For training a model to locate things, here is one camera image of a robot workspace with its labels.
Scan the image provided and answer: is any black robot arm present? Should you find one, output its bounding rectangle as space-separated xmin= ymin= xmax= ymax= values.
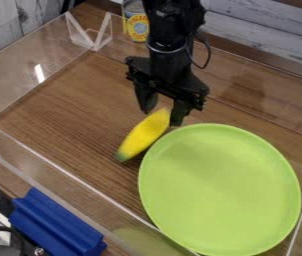
xmin=125 ymin=0 xmax=212 ymax=126

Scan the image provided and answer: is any yellow toy banana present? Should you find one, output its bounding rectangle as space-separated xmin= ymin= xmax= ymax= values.
xmin=116 ymin=108 xmax=169 ymax=162

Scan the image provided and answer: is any yellow labelled tin can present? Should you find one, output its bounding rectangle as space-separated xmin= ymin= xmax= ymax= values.
xmin=121 ymin=0 xmax=148 ymax=43

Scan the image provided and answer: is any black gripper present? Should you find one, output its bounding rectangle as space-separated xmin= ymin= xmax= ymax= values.
xmin=125 ymin=45 xmax=209 ymax=126

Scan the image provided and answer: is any green plastic plate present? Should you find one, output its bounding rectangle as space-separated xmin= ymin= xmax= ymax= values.
xmin=137 ymin=124 xmax=302 ymax=256

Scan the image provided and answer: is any blue plastic clamp block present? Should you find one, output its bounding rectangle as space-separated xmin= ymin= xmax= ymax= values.
xmin=9 ymin=188 xmax=106 ymax=256

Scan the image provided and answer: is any black cable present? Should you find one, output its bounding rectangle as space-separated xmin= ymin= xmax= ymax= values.
xmin=0 ymin=225 xmax=25 ymax=256

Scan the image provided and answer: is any clear acrylic enclosure wall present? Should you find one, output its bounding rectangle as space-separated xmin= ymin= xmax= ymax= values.
xmin=0 ymin=5 xmax=302 ymax=256

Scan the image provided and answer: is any clear acrylic corner bracket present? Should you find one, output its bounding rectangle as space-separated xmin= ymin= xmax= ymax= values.
xmin=64 ymin=12 xmax=112 ymax=52

